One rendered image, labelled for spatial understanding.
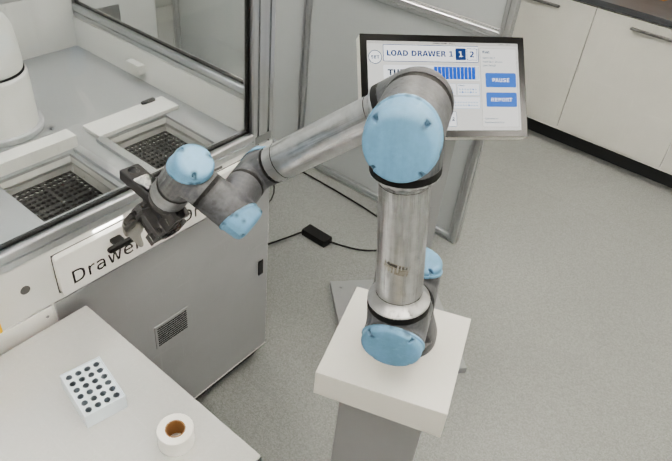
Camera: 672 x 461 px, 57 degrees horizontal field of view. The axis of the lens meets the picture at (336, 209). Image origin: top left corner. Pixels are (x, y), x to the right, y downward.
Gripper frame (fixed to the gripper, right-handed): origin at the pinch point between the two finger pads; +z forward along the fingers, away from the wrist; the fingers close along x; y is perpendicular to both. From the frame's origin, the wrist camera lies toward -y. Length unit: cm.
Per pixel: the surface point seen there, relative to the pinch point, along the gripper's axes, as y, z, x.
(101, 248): -1.9, 13.3, -3.5
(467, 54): 6, -24, 108
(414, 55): -3, -17, 96
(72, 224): -8.3, 6.9, -8.3
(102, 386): 24.6, 7.1, -22.1
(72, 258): -2.7, 12.2, -10.6
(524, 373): 112, 42, 116
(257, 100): -15, -1, 49
